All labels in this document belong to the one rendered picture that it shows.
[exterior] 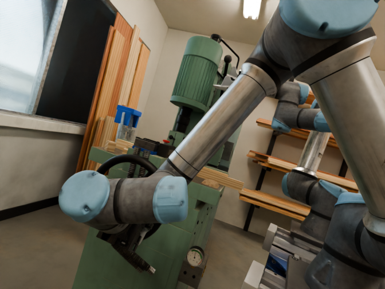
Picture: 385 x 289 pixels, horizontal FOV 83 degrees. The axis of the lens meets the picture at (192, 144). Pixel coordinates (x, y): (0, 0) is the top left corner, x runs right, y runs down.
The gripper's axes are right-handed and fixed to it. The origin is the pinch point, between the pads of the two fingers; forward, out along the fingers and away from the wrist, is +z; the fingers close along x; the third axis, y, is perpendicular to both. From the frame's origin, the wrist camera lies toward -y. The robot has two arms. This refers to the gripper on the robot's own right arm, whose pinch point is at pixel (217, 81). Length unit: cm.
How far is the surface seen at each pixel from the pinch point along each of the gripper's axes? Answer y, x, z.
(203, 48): 9.9, -7.5, 10.1
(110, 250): -59, 57, 21
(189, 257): -44, 53, -12
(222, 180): -36.4, 19.6, -13.5
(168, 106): -138, -195, 118
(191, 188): -30.7, 34.8, -4.1
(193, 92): -6.0, 4.0, 9.1
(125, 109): -58, -42, 83
